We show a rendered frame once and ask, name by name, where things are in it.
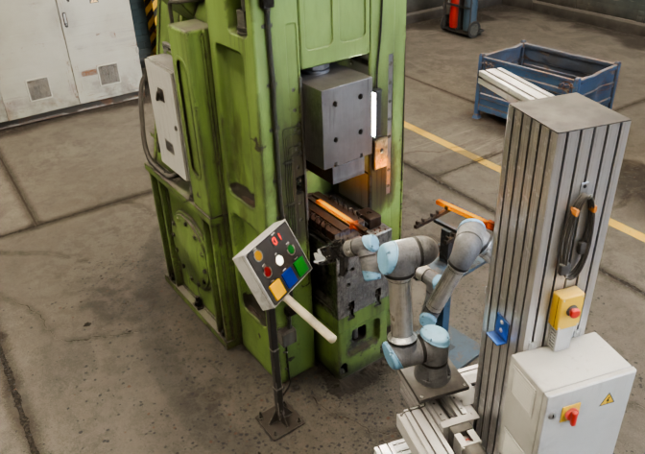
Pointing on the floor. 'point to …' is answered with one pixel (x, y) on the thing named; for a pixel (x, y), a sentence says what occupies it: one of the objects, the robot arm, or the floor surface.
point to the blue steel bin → (547, 75)
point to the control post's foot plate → (291, 420)
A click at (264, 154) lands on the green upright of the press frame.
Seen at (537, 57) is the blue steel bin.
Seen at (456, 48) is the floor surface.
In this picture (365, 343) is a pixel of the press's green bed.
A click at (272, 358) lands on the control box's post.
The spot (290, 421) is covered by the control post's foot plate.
